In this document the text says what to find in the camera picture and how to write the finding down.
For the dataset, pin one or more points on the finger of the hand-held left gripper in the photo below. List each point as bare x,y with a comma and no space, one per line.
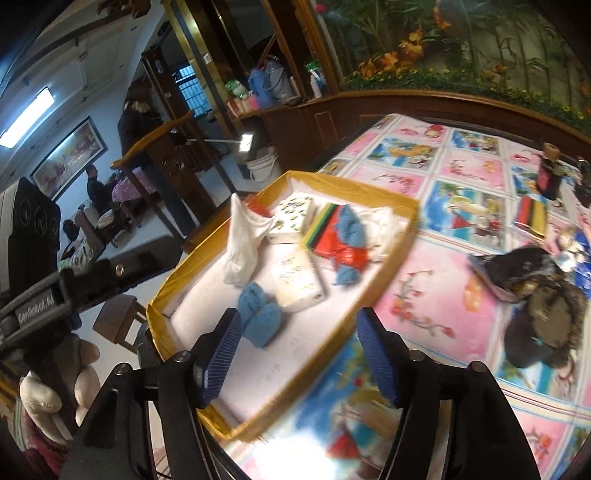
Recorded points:
120,272

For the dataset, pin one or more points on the small white cloth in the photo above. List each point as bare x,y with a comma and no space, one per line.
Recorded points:
383,233

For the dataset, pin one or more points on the blue cloth with orange wrap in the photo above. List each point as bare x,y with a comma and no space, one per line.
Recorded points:
348,249

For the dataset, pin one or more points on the white bucket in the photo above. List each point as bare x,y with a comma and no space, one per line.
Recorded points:
261,166

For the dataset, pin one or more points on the black hat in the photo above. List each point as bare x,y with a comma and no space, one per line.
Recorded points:
531,344

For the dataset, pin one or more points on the flower landscape mural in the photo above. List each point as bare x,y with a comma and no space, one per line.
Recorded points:
461,41

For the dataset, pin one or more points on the gold-edged white box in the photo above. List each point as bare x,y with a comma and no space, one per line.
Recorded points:
207,318

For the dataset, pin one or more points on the ceiling light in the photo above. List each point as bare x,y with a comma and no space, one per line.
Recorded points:
27,117

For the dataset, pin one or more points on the carved wooden chair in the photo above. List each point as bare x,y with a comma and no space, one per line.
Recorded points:
171,161

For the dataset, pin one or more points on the plain white tissue pack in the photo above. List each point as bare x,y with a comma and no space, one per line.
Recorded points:
300,281

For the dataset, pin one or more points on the black device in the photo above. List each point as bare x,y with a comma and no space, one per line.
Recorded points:
582,177

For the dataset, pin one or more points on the light blue cloth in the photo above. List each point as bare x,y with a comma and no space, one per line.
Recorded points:
261,316

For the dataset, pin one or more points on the multicoloured sheet pack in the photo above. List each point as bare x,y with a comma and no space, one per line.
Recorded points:
321,235

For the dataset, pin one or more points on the wooden stool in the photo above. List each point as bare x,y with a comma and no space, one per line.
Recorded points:
120,323

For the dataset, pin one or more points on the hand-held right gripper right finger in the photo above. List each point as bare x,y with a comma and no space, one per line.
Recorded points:
378,364

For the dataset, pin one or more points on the person's left forearm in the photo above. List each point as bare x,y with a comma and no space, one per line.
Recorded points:
46,457

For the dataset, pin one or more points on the white spray bottle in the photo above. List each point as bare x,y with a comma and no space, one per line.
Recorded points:
315,83

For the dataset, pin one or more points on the grey thermos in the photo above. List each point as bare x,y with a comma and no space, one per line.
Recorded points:
281,81

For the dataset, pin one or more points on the person's left hand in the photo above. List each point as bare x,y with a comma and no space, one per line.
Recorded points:
41,397

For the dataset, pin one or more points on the lemon print tissue pack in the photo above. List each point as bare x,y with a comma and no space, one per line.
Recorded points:
293,219

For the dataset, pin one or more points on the blue thermos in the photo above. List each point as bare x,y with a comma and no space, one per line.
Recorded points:
258,87

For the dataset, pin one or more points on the black bottle with wooden cap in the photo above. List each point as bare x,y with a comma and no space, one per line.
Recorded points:
548,177

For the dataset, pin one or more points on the pink covered dining table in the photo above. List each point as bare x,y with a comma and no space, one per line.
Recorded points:
131,184

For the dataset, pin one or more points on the wooden sideboard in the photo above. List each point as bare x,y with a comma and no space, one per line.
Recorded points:
415,110

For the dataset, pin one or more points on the framed wall picture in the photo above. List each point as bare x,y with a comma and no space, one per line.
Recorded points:
69,159

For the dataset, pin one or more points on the large white cloth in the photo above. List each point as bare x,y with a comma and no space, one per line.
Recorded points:
244,244

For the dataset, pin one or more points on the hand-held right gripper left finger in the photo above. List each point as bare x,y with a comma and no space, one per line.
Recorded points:
221,360

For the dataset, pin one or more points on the striped cloth on table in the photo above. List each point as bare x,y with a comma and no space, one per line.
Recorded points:
531,217

